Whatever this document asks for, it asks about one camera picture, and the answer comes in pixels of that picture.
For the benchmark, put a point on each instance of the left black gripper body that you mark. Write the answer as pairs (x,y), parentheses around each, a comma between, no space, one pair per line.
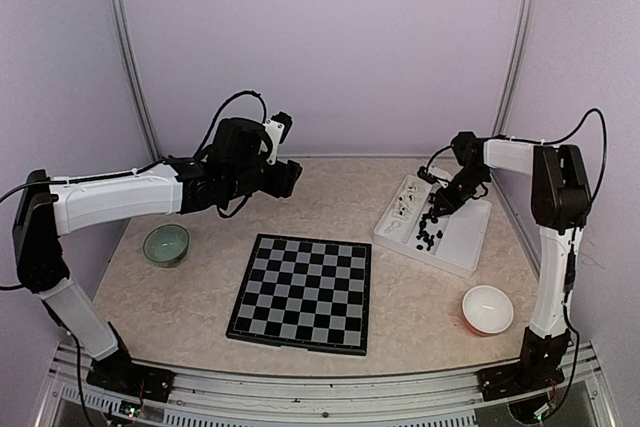
(279,186)

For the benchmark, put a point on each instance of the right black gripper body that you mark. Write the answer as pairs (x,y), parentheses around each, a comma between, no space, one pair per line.
(471,179)

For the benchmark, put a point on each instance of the black grey chessboard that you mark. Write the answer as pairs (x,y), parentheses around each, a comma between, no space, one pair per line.
(305,293)

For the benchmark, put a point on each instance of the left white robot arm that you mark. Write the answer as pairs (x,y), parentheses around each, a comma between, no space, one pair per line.
(241,160)

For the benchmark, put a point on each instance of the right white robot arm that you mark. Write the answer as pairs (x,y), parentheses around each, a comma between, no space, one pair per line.
(561,200)

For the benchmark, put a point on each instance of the white chess pieces pile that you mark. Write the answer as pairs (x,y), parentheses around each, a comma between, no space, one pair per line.
(409,200)

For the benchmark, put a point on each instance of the black chess pieces pile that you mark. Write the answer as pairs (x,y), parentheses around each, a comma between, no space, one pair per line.
(429,231)

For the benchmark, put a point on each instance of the white plastic piece tray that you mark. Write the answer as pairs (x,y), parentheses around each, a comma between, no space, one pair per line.
(451,243)

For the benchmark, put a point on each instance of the green glass bowl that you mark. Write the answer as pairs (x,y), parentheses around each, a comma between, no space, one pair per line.
(166,246)

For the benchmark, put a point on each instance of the white orange bowl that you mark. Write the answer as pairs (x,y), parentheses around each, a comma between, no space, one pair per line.
(487,311)

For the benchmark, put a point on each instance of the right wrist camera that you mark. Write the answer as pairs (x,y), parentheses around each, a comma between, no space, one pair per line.
(434,175)

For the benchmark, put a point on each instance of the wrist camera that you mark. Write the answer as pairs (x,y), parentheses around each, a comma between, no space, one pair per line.
(276,129)
(434,175)

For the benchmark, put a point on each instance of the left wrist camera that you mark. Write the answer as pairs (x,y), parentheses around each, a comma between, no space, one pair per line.
(276,129)

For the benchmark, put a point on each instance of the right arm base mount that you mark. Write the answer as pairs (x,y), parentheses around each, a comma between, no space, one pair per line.
(511,380)

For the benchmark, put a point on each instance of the right aluminium frame post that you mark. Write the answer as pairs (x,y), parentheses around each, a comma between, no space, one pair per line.
(524,18)

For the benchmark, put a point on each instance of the aluminium frame post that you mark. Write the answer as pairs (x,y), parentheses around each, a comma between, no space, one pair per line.
(524,18)
(142,112)

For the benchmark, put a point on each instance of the aluminium front rail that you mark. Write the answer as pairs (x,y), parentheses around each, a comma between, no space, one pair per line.
(201,397)

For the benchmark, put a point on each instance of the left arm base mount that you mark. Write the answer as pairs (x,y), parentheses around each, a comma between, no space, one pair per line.
(134,380)

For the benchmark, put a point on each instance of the left aluminium frame post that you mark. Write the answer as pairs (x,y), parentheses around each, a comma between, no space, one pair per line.
(142,112)

